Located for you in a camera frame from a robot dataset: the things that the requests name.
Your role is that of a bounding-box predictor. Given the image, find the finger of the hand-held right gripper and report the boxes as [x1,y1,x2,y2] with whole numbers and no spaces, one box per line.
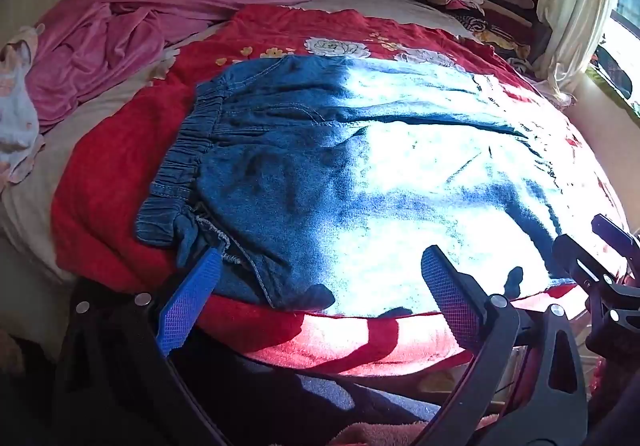
[591,213,640,258]
[552,233,625,298]

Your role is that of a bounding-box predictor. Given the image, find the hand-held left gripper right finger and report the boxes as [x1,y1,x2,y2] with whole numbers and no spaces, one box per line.
[414,245,591,446]

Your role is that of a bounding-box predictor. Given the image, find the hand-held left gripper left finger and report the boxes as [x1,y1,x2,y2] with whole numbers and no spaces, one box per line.
[52,246,232,446]

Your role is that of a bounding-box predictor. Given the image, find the blue denim pants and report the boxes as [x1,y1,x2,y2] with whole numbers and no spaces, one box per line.
[134,54,582,320]

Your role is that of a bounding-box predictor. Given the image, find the dark blue cloth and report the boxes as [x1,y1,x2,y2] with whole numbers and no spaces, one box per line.
[171,351,453,446]

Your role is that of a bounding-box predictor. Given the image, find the red floral blanket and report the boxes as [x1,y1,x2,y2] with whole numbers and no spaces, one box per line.
[50,4,632,378]

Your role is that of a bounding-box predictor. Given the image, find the bed with grey sheet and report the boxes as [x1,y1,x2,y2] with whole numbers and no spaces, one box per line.
[0,0,483,287]

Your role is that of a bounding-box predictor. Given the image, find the window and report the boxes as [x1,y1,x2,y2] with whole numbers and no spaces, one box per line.
[589,0,640,114]

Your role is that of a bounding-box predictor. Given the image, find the white curtain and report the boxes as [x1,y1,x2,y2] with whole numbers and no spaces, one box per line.
[531,0,622,100]

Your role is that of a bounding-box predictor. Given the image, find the white patterned cloth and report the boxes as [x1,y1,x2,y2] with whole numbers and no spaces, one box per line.
[0,24,47,188]

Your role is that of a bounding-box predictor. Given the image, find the pink blanket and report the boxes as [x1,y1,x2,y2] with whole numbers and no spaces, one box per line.
[27,0,323,133]

